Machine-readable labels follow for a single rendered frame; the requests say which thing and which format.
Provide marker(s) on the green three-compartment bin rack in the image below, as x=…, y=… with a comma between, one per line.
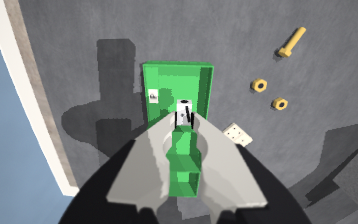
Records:
x=165, y=82

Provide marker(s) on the yellow hex bolt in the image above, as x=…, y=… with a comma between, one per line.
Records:
x=285, y=52

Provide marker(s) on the yellow hex nut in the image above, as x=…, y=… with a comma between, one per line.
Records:
x=280, y=103
x=259, y=85

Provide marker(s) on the white domino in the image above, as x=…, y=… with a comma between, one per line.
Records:
x=237, y=134

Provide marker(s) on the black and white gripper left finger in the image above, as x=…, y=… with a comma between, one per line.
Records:
x=136, y=176

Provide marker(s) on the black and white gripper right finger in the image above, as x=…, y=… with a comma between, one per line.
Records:
x=233, y=179

